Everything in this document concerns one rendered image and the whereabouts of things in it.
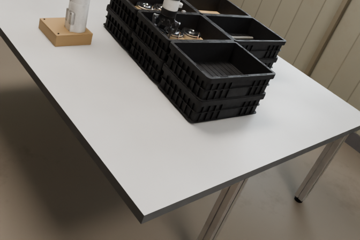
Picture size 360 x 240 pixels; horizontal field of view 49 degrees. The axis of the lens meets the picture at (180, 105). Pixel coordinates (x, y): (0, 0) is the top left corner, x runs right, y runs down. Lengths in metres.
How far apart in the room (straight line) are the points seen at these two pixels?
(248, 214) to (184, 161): 1.07
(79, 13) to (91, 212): 0.98
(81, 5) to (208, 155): 0.91
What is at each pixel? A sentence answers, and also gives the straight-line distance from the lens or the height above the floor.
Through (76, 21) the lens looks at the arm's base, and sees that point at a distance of 1.94.
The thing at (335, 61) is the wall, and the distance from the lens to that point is 3.64.
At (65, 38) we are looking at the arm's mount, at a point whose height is 0.74.
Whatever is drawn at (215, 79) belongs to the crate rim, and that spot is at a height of 0.93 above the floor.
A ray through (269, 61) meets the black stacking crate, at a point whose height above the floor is 0.80.
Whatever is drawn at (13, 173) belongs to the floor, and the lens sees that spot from 2.25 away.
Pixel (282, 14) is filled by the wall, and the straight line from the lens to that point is 3.90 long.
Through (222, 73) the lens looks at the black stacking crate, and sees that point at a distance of 1.84.
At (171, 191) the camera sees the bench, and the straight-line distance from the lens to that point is 1.31.
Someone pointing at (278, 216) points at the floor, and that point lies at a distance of 2.54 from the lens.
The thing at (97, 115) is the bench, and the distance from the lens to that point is 1.52.
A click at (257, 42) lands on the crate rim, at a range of 2.09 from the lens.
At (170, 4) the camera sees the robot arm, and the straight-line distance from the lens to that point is 1.86.
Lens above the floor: 1.59
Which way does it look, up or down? 31 degrees down
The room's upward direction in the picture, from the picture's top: 20 degrees clockwise
